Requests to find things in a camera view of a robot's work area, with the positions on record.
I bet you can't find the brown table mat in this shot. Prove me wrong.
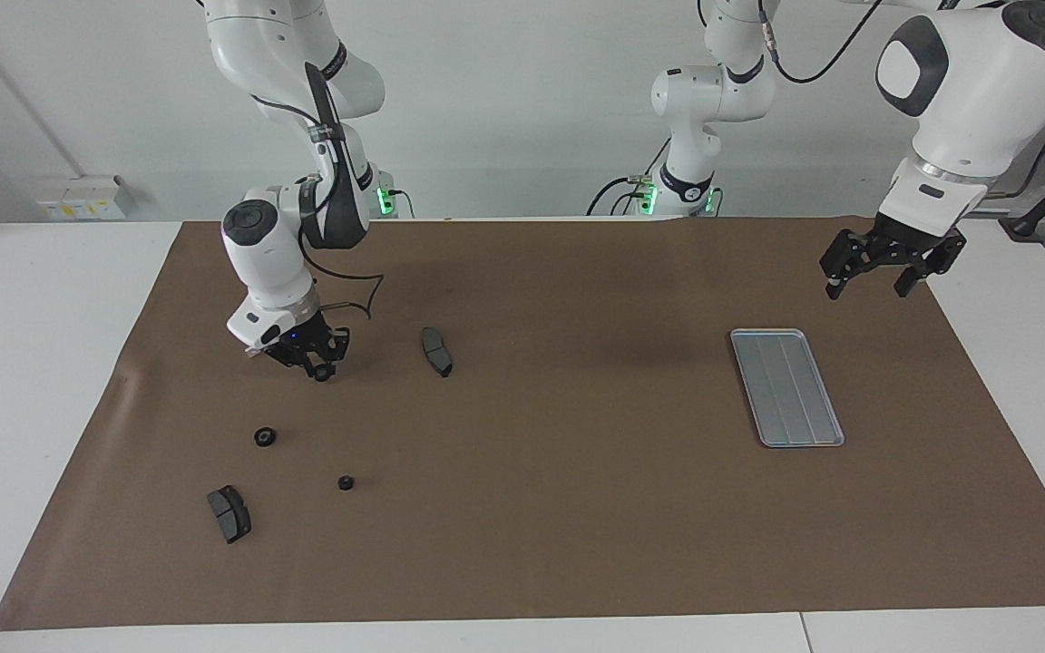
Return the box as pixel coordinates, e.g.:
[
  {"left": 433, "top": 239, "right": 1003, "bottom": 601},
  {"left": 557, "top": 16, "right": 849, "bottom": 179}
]
[{"left": 0, "top": 216, "right": 1045, "bottom": 631}]

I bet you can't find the silver metal tray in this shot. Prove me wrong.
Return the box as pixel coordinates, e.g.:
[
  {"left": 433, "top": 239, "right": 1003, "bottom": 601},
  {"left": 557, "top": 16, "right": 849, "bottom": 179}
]
[{"left": 729, "top": 328, "right": 846, "bottom": 449}]

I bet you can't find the black left base cable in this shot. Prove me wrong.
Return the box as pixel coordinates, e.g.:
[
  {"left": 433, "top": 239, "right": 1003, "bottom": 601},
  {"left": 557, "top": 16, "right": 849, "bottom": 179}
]
[{"left": 586, "top": 136, "right": 673, "bottom": 219}]

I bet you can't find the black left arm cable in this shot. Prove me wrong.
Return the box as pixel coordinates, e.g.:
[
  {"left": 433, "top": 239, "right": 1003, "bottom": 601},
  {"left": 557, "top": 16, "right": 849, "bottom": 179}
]
[{"left": 756, "top": 0, "right": 891, "bottom": 85}]

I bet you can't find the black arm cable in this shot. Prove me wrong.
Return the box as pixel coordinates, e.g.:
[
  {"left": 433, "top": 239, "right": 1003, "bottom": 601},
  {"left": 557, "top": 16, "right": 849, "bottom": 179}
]
[
  {"left": 250, "top": 91, "right": 386, "bottom": 323},
  {"left": 756, "top": 0, "right": 891, "bottom": 85}
]

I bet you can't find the dark grey brake pad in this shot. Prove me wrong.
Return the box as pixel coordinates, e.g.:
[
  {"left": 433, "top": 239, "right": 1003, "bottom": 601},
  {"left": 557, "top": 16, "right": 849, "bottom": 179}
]
[
  {"left": 207, "top": 485, "right": 252, "bottom": 545},
  {"left": 420, "top": 326, "right": 454, "bottom": 379}
]

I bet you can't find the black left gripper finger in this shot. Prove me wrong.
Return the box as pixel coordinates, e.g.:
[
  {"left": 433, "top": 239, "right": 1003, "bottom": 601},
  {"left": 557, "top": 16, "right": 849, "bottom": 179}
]
[
  {"left": 894, "top": 238, "right": 968, "bottom": 297},
  {"left": 818, "top": 231, "right": 877, "bottom": 300}
]

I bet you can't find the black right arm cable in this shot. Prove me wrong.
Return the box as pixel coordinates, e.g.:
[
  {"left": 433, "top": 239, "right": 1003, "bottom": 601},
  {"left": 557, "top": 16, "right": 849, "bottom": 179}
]
[{"left": 250, "top": 91, "right": 386, "bottom": 323}]

